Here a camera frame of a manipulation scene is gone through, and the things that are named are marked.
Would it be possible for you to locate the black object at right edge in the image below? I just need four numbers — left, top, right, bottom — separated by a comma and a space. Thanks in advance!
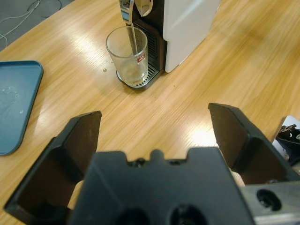
273, 115, 300, 167

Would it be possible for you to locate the silver slotted drip tray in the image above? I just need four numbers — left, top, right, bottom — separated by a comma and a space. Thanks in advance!
116, 62, 160, 90

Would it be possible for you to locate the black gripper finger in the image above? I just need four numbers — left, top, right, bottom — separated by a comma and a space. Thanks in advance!
3, 110, 103, 225
208, 102, 300, 187

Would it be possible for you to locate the white capsule coffee machine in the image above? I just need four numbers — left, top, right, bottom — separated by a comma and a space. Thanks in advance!
119, 0, 221, 74

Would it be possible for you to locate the white floor cable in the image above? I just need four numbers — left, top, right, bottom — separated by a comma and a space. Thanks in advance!
0, 0, 42, 46

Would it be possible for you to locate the clear drinking glass red logo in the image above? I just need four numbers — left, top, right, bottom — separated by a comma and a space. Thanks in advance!
105, 25, 149, 85

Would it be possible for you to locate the blue rectangular plastic tray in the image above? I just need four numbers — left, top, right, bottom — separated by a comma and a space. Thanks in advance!
0, 60, 45, 157

